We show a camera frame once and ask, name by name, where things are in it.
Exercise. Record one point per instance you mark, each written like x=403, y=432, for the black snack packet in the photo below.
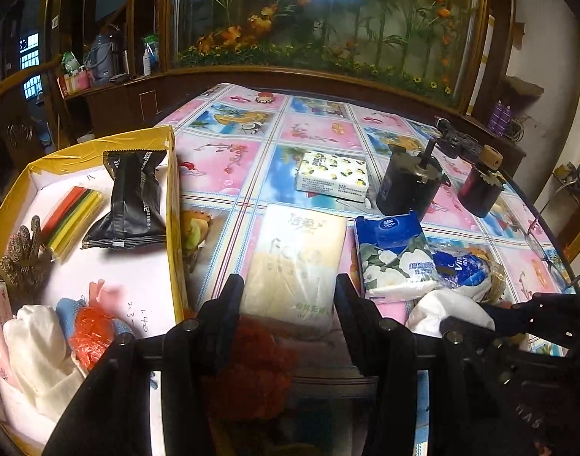
x=128, y=199

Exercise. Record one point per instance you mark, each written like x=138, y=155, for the pack of coloured sponge strips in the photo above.
x=76, y=221

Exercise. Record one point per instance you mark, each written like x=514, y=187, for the artificial flower display panel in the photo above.
x=318, y=19

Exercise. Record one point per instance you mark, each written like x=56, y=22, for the orange mesh scrubber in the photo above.
x=93, y=337

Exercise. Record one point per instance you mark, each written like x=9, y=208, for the lemon print tissue pack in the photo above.
x=332, y=173

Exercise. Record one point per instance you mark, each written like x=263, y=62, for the eyeglasses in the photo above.
x=531, y=235

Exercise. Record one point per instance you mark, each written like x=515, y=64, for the black motor with wooden cap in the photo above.
x=480, y=190

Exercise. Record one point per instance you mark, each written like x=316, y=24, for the grey thermos kettle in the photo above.
x=104, y=52

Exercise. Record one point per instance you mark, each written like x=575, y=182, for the yellow cardboard box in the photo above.
x=175, y=228

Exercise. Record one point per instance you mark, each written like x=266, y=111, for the blue floral tissue pack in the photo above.
x=394, y=256

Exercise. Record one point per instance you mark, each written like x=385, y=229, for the pink plastic piece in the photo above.
x=100, y=290

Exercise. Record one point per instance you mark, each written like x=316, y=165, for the purple bottle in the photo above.
x=507, y=118
x=496, y=116

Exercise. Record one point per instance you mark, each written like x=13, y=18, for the red fluffy cloth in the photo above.
x=256, y=361

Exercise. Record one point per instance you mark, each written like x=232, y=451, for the white spray bottle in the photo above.
x=147, y=59

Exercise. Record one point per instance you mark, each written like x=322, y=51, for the green packet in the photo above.
x=152, y=40

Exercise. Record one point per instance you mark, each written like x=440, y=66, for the black cylindrical motor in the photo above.
x=404, y=185

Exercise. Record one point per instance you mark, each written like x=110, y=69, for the metal butterfly ornament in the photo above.
x=24, y=261

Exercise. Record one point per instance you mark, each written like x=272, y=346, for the blue white tissue packet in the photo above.
x=461, y=266

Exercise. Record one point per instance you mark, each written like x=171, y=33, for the black metal tool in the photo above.
x=454, y=142

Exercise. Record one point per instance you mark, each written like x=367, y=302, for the pale yellow tissue pack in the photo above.
x=294, y=256

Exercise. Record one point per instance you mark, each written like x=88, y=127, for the barred window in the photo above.
x=31, y=61

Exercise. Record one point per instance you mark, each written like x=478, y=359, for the small red figurine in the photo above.
x=264, y=99

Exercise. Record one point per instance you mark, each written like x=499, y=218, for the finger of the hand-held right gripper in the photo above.
x=556, y=316
x=542, y=361

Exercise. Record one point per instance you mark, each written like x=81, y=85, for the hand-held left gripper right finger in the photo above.
x=349, y=323

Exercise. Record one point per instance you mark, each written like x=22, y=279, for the green white bag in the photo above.
x=71, y=62

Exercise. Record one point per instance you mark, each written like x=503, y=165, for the pink box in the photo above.
x=76, y=81

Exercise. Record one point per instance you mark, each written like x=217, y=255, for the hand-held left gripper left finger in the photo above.
x=226, y=323

